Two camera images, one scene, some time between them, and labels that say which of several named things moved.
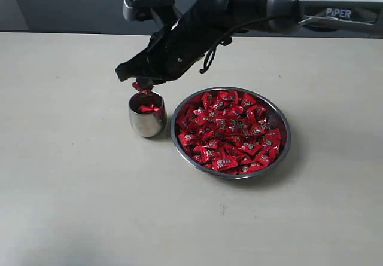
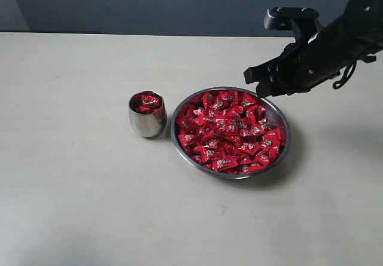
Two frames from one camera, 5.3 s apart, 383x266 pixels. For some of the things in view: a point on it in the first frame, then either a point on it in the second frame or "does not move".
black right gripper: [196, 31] to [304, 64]
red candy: [188, 140] does not move
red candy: [273, 137] does not move
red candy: [151, 107] does not move
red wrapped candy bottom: [221, 164] does not move
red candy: [142, 89] to [151, 100]
